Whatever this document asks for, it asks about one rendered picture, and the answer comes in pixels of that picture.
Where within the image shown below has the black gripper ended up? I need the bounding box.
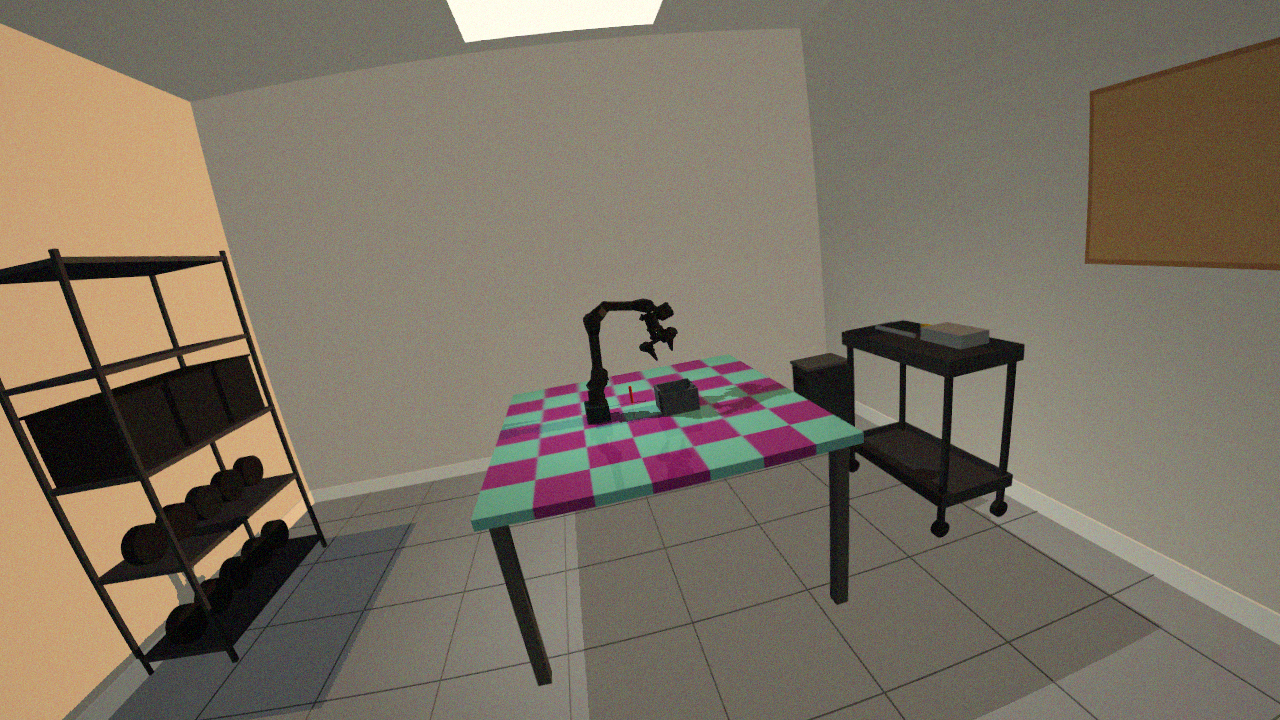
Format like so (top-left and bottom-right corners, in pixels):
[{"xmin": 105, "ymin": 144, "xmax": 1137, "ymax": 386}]
[{"xmin": 639, "ymin": 324, "xmax": 678, "ymax": 361}]

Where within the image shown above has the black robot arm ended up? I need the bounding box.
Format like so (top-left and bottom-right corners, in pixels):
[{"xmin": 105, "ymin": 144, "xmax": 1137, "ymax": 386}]
[{"xmin": 582, "ymin": 299, "xmax": 675, "ymax": 407}]

